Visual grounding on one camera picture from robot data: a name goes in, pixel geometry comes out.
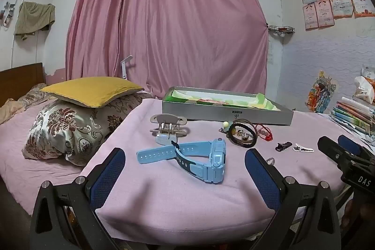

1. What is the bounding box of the beige floral quilt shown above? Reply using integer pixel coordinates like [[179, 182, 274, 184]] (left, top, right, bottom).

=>
[[0, 84, 50, 124]]

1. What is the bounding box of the white plastic bag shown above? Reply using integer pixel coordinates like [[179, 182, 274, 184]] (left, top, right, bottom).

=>
[[353, 64, 375, 104]]

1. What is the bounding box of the cartoon print lining cloth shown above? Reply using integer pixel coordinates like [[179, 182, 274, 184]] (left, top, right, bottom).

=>
[[164, 88, 282, 111]]

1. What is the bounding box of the white folding lamp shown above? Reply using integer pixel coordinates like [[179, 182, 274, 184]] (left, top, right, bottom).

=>
[[120, 55, 134, 80]]

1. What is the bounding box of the blue watch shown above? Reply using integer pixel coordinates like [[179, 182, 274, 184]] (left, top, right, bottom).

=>
[[136, 138, 226, 176]]

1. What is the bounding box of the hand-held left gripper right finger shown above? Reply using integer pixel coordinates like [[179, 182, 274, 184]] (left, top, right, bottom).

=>
[[244, 148, 342, 250]]

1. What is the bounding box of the wooden headboard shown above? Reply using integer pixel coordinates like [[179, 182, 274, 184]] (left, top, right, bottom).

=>
[[0, 63, 46, 107]]

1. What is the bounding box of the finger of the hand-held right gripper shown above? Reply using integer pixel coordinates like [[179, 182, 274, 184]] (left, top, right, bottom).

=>
[[337, 135, 375, 164], [318, 136, 355, 171]]

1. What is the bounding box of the red string bracelet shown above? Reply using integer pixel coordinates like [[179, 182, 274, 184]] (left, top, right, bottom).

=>
[[253, 124, 274, 142]]

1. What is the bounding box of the grey hair claw clip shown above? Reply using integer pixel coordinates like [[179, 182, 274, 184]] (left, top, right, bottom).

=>
[[149, 114, 189, 146]]

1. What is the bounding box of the pink curtain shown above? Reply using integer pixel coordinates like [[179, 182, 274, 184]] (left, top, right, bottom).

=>
[[66, 0, 268, 100]]

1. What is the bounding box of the stack of books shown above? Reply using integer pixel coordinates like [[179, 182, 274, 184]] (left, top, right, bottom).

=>
[[331, 96, 375, 139]]

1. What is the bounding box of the grey strap on wall hook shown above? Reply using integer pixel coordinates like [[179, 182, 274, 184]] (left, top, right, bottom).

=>
[[0, 2, 15, 28]]

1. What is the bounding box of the white hair clip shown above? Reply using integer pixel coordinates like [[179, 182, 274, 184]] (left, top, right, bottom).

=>
[[293, 143, 315, 153]]

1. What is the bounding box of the pink folded quilt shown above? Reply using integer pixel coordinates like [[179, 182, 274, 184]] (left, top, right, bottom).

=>
[[79, 98, 364, 239]]

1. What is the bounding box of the pink bed sheet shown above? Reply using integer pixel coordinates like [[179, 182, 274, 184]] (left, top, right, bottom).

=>
[[0, 98, 118, 215]]

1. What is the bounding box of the floral satin pillow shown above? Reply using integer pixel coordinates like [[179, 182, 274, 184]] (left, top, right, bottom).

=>
[[23, 92, 153, 166]]

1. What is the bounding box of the dark cord loop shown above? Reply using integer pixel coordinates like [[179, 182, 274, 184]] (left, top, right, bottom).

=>
[[219, 120, 235, 135]]

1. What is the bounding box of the olive hanging cloth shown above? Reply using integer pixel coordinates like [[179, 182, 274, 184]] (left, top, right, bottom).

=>
[[14, 2, 56, 41]]

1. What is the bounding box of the yellow pillow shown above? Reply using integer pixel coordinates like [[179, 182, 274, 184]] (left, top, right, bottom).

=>
[[40, 77, 145, 108]]

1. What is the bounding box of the grey shallow box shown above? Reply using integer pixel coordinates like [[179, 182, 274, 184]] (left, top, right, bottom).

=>
[[162, 86, 294, 125]]

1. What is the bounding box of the wire wall shelf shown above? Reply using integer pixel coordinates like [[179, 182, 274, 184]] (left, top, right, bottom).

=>
[[267, 23, 296, 37]]

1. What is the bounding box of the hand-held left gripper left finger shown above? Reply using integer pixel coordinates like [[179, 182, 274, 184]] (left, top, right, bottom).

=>
[[29, 147, 126, 250]]

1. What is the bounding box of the colourful figure wall sticker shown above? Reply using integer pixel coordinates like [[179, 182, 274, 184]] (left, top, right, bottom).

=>
[[305, 71, 337, 113]]

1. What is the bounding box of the black braided hair tie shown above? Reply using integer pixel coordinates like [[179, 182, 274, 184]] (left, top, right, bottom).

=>
[[228, 119, 259, 147]]

